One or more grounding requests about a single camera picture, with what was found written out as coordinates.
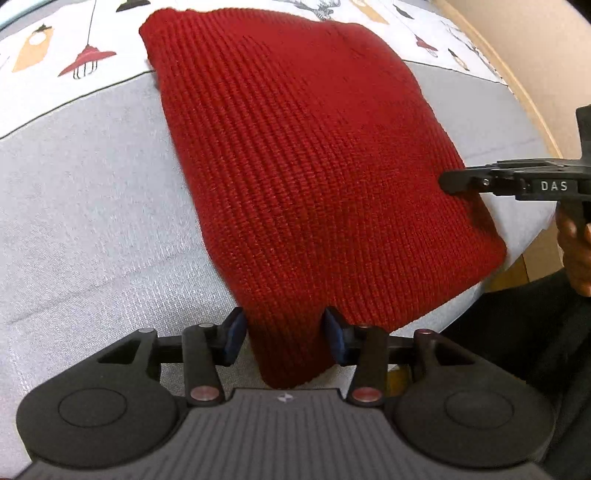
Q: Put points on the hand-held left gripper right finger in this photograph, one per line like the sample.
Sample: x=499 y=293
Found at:
x=334 y=334

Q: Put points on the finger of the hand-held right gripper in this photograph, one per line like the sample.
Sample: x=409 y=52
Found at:
x=466 y=181

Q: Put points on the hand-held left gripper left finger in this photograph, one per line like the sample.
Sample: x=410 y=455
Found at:
x=236 y=334

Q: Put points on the red knit sweater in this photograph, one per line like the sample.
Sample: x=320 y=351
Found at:
x=314 y=184

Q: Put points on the person's right hand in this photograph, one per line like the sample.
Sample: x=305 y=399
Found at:
x=575 y=258

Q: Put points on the grey white printed bedsheet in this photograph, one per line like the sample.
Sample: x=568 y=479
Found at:
x=92 y=207

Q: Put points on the wooden bed frame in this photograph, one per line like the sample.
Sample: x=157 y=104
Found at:
x=552 y=138

